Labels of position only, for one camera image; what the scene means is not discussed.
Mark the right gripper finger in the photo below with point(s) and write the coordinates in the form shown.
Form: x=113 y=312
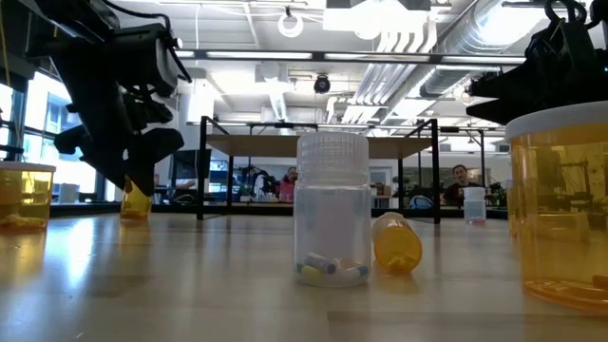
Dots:
x=537 y=81
x=513 y=107

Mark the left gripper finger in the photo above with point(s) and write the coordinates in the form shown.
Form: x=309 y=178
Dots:
x=95 y=152
x=152 y=147

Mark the pale teal bottle pink pills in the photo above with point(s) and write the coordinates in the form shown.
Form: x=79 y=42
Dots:
x=474 y=206

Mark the small orange bottle white cap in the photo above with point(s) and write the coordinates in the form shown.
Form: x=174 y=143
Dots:
x=396 y=244

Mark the clear plastic pill bottle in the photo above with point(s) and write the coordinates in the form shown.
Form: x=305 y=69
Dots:
x=332 y=214

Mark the black background robot arm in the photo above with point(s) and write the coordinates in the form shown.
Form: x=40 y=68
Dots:
x=266 y=183

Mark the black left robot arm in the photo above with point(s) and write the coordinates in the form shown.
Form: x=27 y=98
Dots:
x=71 y=14

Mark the black background monitor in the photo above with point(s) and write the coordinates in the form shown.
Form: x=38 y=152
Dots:
x=192 y=166

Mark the white background box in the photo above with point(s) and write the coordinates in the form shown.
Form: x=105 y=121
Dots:
x=69 y=193

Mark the large window black frames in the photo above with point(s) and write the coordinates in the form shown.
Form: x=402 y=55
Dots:
x=38 y=109

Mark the person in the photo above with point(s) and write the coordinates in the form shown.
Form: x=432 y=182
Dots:
x=287 y=186
x=457 y=187

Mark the white blue ball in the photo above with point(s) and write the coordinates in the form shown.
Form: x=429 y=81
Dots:
x=420 y=202

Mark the black aluminium table frame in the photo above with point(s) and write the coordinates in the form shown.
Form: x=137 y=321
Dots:
x=166 y=210

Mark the black background rack frame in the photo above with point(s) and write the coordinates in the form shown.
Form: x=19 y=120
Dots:
x=482 y=166

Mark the silver ventilation duct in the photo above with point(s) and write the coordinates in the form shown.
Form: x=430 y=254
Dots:
x=475 y=43

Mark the wooden shelf black metal frame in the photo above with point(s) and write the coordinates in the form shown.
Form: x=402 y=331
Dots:
x=266 y=146

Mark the black overhead camera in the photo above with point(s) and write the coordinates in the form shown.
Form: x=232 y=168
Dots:
x=322 y=84

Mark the black overhead frame bar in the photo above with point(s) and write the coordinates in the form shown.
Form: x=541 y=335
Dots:
x=319 y=56

